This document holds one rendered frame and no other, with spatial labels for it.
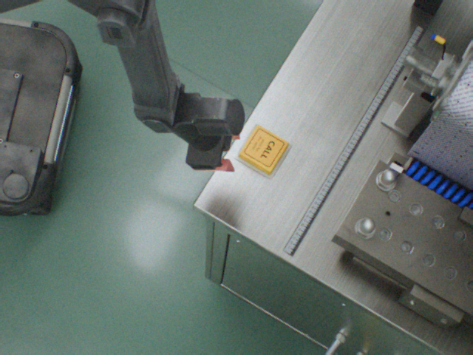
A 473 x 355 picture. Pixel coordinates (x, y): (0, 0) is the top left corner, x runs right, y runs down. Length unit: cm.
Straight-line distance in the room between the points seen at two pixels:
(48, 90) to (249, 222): 97
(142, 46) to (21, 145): 133
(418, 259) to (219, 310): 108
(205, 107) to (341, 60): 51
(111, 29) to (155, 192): 165
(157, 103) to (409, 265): 55
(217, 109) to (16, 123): 120
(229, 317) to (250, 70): 74
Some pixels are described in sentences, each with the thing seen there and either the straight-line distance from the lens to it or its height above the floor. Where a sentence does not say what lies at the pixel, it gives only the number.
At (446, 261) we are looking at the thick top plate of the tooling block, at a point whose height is 103.
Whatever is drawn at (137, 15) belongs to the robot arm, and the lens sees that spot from 105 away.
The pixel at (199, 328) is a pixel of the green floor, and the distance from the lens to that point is 261.
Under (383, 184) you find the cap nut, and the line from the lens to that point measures 163.
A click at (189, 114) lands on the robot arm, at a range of 142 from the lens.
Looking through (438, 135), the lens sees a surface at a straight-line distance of 155.
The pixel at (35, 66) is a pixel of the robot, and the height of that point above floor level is 24.
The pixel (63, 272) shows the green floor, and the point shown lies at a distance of 266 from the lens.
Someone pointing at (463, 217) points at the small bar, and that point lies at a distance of 166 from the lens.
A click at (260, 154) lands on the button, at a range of 175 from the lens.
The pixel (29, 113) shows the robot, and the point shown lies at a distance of 254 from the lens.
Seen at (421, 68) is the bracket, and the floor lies 118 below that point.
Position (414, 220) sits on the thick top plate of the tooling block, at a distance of 165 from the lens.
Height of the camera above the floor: 260
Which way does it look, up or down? 75 degrees down
